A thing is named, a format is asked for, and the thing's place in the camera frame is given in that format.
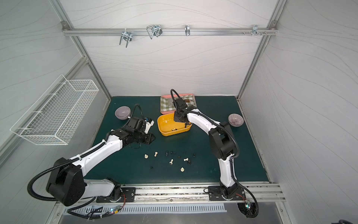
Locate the purple bowl left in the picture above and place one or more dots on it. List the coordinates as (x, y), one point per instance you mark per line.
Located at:
(123, 113)

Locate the green checkered cloth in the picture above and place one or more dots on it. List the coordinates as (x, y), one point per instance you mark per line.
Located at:
(167, 104)

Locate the metal u-bolt clamp left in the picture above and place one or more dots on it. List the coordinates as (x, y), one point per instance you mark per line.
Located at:
(126, 37)

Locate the metal u-bolt clamp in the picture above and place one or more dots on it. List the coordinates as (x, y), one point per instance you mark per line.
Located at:
(154, 31)
(126, 37)

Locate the pink patterned bowl right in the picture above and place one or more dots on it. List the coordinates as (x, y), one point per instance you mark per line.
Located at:
(235, 120)

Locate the metal u-bolt clamp middle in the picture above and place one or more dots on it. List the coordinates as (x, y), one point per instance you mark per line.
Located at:
(154, 31)

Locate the metal bracket right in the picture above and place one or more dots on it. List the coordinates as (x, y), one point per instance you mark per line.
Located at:
(255, 31)

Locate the yellow plastic storage box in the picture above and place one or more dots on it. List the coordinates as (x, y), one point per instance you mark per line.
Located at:
(166, 128)

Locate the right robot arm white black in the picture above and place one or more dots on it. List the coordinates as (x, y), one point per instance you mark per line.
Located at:
(224, 147)

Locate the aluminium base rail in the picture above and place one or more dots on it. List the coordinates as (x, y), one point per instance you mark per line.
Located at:
(200, 193)

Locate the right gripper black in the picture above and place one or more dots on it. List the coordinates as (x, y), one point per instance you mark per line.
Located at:
(181, 118)

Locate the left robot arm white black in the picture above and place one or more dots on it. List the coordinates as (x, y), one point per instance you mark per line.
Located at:
(67, 183)

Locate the white wire basket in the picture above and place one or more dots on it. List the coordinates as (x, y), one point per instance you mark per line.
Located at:
(55, 116)

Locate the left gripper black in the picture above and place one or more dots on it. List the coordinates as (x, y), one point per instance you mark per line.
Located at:
(144, 137)

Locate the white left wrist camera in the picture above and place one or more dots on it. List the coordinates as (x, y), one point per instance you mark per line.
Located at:
(148, 124)

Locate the metal hook clamp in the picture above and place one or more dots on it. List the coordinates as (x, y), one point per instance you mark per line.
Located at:
(187, 30)

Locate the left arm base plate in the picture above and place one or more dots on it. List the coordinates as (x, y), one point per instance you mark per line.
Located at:
(119, 195)

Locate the pink tray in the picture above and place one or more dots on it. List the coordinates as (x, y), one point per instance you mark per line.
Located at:
(167, 102)

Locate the aluminium crossbar rail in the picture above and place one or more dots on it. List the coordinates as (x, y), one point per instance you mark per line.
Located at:
(166, 32)

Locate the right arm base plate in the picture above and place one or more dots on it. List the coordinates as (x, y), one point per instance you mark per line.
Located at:
(220, 193)

